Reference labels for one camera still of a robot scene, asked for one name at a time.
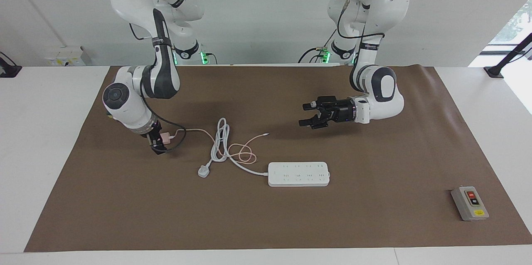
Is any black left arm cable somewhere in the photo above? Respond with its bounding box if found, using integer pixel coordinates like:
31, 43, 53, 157
337, 0, 385, 41

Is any grey on-off switch box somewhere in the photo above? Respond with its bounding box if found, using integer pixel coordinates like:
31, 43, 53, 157
451, 186, 490, 221

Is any black angled stand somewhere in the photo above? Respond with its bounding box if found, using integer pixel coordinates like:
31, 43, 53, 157
483, 33, 532, 79

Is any black clamp mount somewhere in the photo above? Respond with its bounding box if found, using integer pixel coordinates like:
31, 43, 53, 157
0, 52, 22, 78

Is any bright window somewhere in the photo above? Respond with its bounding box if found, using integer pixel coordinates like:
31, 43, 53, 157
468, 0, 532, 68

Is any brown table mat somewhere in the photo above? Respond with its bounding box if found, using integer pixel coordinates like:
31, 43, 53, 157
24, 64, 532, 253

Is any white wall socket box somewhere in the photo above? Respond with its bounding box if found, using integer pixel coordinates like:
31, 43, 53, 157
45, 46, 93, 67

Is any pink charging cable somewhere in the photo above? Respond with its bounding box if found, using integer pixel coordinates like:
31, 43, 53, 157
175, 128, 270, 164

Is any white power strip with cord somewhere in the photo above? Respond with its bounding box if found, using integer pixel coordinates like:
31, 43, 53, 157
197, 117, 331, 187

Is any black base cable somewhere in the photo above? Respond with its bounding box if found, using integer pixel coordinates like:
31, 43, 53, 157
298, 28, 338, 64

